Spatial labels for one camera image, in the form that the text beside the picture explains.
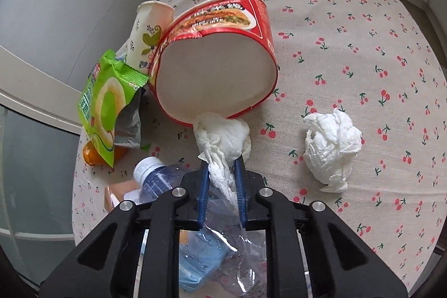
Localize orange sausage pack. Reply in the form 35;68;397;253
83;141;128;166

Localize crumpled white tissue ball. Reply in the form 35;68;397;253
303;109;362;194

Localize cherry print tablecloth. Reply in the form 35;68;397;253
71;0;447;298

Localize floral paper cup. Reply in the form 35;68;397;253
126;1;174;74

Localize green snack wrapper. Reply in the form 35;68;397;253
78;50;149;167

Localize clear plastic water bottle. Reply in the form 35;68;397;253
133;157;267;297

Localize white tissue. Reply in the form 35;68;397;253
193;112;251;209

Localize white kitchen cabinets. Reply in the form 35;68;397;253
1;48;80;287

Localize red instant noodle bowl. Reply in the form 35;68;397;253
149;0;279;126

